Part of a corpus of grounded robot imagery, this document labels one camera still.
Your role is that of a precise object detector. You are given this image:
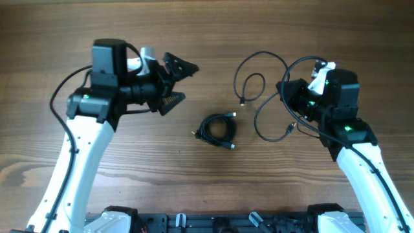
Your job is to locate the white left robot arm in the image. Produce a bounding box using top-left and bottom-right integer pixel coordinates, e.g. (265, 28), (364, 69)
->
(25, 39), (199, 232)

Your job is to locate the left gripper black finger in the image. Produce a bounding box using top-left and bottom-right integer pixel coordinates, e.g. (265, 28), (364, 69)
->
(163, 52), (199, 81)
(158, 91), (186, 116)

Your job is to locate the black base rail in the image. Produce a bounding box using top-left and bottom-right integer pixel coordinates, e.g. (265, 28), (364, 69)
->
(133, 212), (318, 233)

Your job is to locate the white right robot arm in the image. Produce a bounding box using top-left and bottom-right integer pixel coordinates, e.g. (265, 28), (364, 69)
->
(276, 69), (413, 232)

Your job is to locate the thick black USB cable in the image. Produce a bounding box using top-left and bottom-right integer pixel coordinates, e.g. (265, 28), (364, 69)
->
(191, 111), (237, 150)

